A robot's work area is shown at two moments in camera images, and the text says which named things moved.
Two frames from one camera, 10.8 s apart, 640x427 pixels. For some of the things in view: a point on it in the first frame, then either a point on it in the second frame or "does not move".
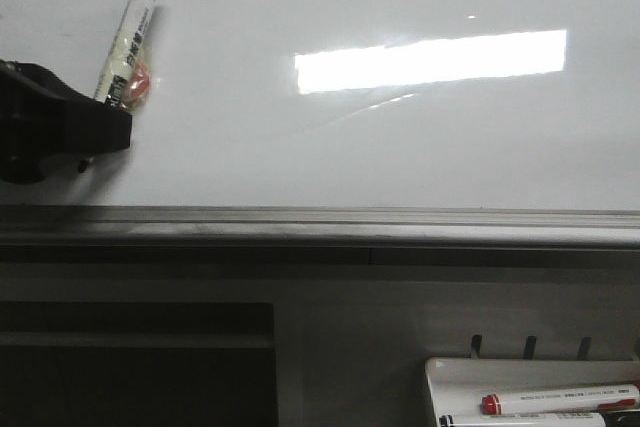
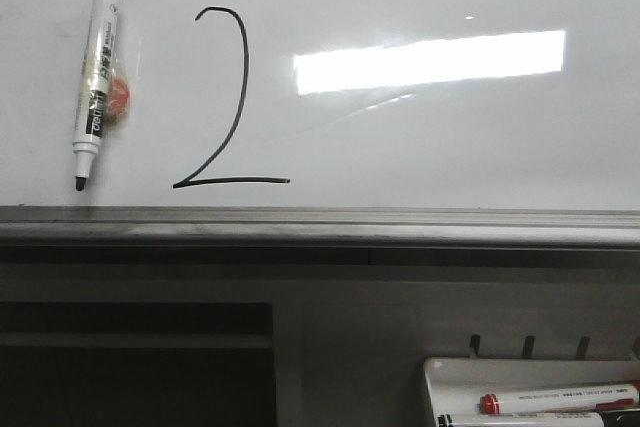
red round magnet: x=140 y=83 → x=118 y=99
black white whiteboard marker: x=131 y=37 → x=97 y=79
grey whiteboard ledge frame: x=48 y=235 does not move
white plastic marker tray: x=458 y=386 does not move
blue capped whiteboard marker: x=524 y=420 does not move
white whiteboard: x=347 y=77 does not move
